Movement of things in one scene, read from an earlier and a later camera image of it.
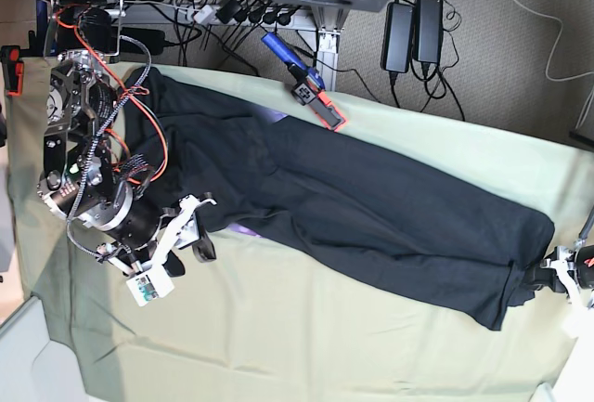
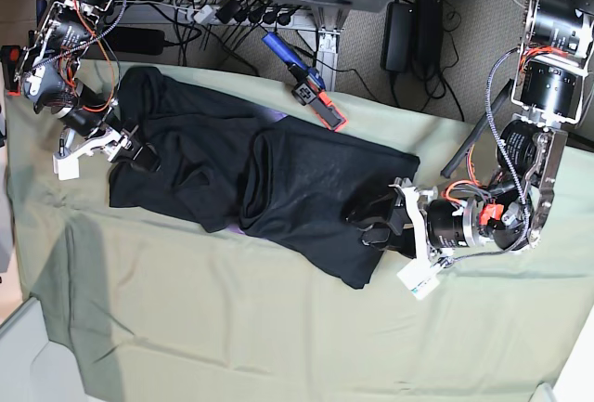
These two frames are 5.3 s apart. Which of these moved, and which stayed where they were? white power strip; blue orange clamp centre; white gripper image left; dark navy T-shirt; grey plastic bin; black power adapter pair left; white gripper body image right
Moved: dark navy T-shirt; white gripper image left; white gripper body image right
Stayed: black power adapter pair left; blue orange clamp centre; white power strip; grey plastic bin
